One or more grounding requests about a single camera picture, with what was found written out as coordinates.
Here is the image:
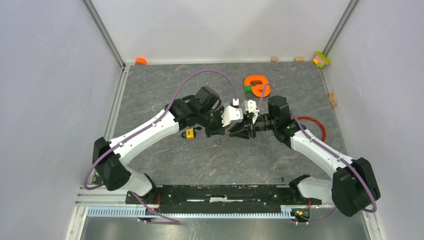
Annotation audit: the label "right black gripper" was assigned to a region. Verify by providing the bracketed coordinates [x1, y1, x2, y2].
[228, 113, 277, 141]

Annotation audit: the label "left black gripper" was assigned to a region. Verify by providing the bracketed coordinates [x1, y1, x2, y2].
[197, 107, 232, 139]

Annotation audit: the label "yellow black padlock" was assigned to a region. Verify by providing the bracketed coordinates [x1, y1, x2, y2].
[180, 126, 202, 140]

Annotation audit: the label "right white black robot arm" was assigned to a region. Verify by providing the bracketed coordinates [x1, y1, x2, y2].
[222, 95, 381, 217]

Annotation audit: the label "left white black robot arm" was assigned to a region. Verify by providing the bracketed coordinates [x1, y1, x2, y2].
[92, 86, 227, 204]

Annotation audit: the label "small silver key bunch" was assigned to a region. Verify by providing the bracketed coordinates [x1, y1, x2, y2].
[212, 141, 222, 149]

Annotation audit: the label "orange track on grey plate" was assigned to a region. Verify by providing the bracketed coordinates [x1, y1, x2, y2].
[243, 75, 271, 99]

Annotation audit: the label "curved wooden piece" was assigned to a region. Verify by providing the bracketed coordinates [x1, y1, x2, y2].
[328, 92, 337, 107]

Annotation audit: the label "orange round cap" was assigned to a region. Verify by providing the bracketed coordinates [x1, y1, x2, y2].
[134, 57, 147, 65]

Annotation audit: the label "green pink yellow brick stack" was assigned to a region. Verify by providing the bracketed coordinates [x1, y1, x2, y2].
[312, 51, 331, 69]

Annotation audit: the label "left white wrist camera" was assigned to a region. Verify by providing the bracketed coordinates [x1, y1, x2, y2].
[221, 98, 244, 128]

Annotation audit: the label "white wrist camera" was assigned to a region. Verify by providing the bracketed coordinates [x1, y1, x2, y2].
[243, 100, 260, 125]
[221, 98, 244, 128]

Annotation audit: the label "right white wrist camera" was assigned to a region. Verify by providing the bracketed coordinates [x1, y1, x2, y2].
[243, 100, 260, 125]

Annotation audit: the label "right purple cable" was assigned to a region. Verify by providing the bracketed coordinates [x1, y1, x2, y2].
[256, 82, 379, 225]

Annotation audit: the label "purple cable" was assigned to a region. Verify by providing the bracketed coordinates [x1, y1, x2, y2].
[82, 69, 240, 225]
[256, 82, 379, 225]

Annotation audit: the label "red cable loop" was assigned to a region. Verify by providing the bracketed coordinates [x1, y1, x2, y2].
[296, 115, 327, 143]

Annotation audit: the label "light blue toothed cable duct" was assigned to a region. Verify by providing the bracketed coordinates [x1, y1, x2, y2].
[86, 206, 295, 220]

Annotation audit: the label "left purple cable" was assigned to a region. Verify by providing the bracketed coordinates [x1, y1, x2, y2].
[82, 69, 240, 225]

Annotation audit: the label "aluminium frame rails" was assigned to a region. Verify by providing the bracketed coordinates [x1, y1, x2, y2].
[64, 0, 132, 240]

